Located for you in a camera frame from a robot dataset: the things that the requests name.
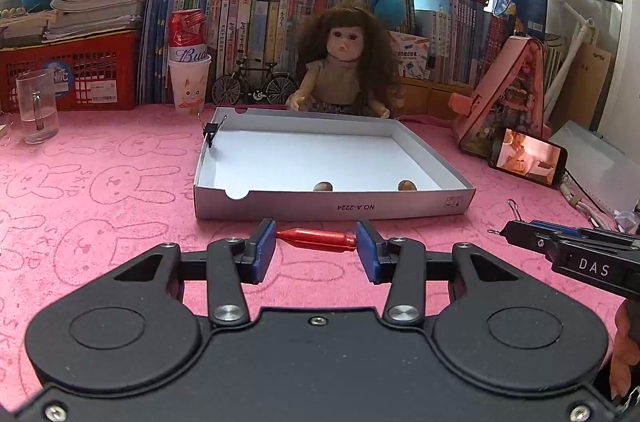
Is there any stack of paper sheets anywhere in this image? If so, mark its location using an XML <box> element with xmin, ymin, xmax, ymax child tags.
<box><xmin>0</xmin><ymin>10</ymin><xmax>58</xmax><ymax>49</ymax></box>

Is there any large black binder clip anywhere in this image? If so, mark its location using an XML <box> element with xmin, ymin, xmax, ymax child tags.
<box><xmin>487</xmin><ymin>199</ymin><xmax>525</xmax><ymax>237</ymax></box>

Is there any red marker pen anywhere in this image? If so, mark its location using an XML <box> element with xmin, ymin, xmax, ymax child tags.
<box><xmin>276</xmin><ymin>229</ymin><xmax>357</xmax><ymax>251</ymax></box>

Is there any white paper cup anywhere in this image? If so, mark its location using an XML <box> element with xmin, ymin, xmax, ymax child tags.
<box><xmin>168</xmin><ymin>54</ymin><xmax>212</xmax><ymax>114</ymax></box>

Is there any white cardboard box lid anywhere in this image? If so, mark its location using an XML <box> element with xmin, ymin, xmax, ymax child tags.
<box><xmin>192</xmin><ymin>106</ymin><xmax>476</xmax><ymax>220</ymax></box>

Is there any person's right hand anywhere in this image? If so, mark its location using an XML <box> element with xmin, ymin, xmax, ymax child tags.
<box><xmin>611</xmin><ymin>299</ymin><xmax>640</xmax><ymax>408</ymax></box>

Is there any red beer can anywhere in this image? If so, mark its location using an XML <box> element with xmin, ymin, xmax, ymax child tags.
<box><xmin>168</xmin><ymin>8</ymin><xmax>208</xmax><ymax>63</ymax></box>

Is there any red plastic crate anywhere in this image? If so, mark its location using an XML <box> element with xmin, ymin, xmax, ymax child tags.
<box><xmin>0</xmin><ymin>31</ymin><xmax>140</xmax><ymax>113</ymax></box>

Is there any row of upright books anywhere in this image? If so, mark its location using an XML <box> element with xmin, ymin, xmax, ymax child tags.
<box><xmin>137</xmin><ymin>0</ymin><xmax>331</xmax><ymax>106</ymax></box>

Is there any white cable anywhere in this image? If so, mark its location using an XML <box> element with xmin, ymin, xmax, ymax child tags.
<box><xmin>560</xmin><ymin>175</ymin><xmax>623</xmax><ymax>230</ymax></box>

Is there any pink triangular toy house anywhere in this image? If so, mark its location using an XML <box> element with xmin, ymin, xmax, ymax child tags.
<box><xmin>448</xmin><ymin>35</ymin><xmax>551</xmax><ymax>158</ymax></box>

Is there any black toy bicycle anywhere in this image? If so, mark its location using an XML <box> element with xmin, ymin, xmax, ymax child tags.
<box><xmin>212</xmin><ymin>58</ymin><xmax>297</xmax><ymax>106</ymax></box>

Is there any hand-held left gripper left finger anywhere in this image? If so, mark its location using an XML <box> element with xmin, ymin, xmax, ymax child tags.
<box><xmin>114</xmin><ymin>218</ymin><xmax>277</xmax><ymax>328</ymax></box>

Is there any white plastic stand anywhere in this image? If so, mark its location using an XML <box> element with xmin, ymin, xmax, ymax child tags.
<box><xmin>542</xmin><ymin>2</ymin><xmax>598</xmax><ymax>123</ymax></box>

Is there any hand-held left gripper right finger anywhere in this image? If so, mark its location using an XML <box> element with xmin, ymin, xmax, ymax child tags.
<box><xmin>354</xmin><ymin>219</ymin><xmax>523</xmax><ymax>328</ymax></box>

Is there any small black binder clip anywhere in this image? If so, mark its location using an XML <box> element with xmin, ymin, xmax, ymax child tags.
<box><xmin>199</xmin><ymin>112</ymin><xmax>228</xmax><ymax>149</ymax></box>

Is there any black smartphone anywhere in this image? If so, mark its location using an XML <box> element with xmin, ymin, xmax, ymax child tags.
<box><xmin>487</xmin><ymin>127</ymin><xmax>568</xmax><ymax>189</ymax></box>

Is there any pink rabbit-print mat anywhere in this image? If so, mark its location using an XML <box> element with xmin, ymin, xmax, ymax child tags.
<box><xmin>0</xmin><ymin>102</ymin><xmax>640</xmax><ymax>403</ymax></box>

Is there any row of thin picture books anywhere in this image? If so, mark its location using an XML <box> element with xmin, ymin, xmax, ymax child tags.
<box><xmin>542</xmin><ymin>45</ymin><xmax>566</xmax><ymax>103</ymax></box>

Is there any wooden drawer organizer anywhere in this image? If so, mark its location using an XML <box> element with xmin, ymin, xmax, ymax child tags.
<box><xmin>400</xmin><ymin>77</ymin><xmax>481</xmax><ymax>118</ymax></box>

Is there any clear crinkled plastic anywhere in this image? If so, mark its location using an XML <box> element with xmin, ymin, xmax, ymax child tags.
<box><xmin>617</xmin><ymin>209</ymin><xmax>640</xmax><ymax>234</ymax></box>

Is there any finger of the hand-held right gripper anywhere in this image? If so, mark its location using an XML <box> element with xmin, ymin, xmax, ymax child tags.
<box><xmin>529</xmin><ymin>219</ymin><xmax>640</xmax><ymax>240</ymax></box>
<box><xmin>501</xmin><ymin>221</ymin><xmax>558</xmax><ymax>259</ymax></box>

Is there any row of blue-spined books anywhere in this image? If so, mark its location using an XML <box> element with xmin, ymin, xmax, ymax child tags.
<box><xmin>415</xmin><ymin>0</ymin><xmax>506</xmax><ymax>86</ymax></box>

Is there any curly-haired doll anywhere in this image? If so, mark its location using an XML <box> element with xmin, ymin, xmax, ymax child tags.
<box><xmin>286</xmin><ymin>6</ymin><xmax>405</xmax><ymax>119</ymax></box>

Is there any brown cardboard sheet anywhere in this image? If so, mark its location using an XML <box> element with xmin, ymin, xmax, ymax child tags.
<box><xmin>562</xmin><ymin>45</ymin><xmax>613</xmax><ymax>133</ymax></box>

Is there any white flat board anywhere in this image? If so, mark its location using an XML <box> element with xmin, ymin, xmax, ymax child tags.
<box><xmin>547</xmin><ymin>122</ymin><xmax>640</xmax><ymax>218</ymax></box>

